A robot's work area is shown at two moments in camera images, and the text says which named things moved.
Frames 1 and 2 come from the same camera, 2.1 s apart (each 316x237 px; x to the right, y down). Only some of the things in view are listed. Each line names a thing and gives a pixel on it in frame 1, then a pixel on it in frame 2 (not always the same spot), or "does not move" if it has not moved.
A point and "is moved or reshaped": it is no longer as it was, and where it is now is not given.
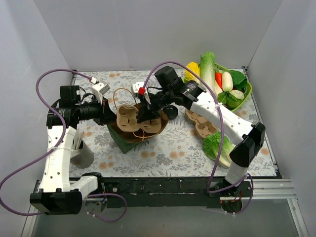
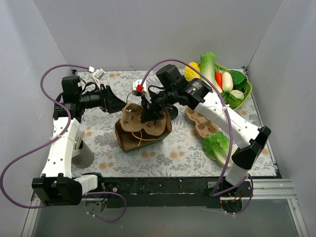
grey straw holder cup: x=85 y=158 does not move
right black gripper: x=150 y=106 does not move
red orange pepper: x=218 y=79 does not move
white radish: x=227 y=83 does not move
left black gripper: x=106 y=113 → x=108 y=99
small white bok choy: x=237 y=94 does not move
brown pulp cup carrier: x=126 y=116 is moved or reshaped
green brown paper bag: x=126 y=139 is moved or reshaped
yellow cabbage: x=188 y=76 does not move
